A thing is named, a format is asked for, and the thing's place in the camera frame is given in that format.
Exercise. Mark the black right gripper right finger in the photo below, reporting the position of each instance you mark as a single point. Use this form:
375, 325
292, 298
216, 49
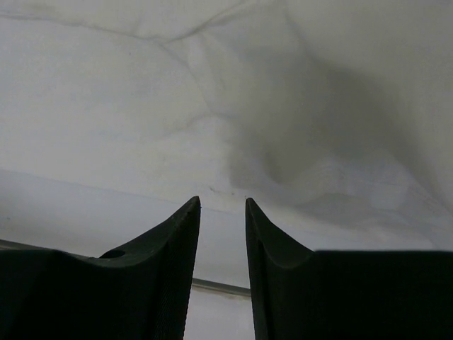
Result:
298, 293

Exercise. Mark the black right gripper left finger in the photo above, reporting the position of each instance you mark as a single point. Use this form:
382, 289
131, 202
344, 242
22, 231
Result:
138, 290

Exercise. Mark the cream white t-shirt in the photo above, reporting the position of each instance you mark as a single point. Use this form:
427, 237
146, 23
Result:
338, 113

